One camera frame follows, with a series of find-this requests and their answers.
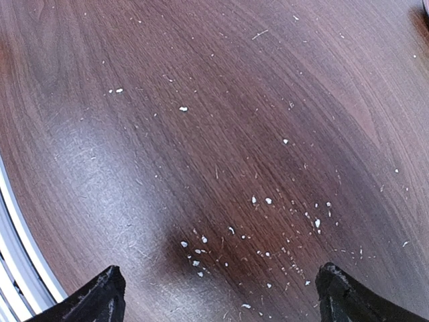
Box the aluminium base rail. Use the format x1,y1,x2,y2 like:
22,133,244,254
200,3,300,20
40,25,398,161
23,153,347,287
0,163,68,321

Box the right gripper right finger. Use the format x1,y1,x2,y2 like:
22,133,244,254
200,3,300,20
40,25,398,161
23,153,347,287
315,262,425,321

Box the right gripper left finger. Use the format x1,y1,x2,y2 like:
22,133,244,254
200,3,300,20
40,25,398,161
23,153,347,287
28,265,126,322

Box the red floral plate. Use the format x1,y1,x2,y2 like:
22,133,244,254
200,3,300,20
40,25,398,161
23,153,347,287
413,0,428,33

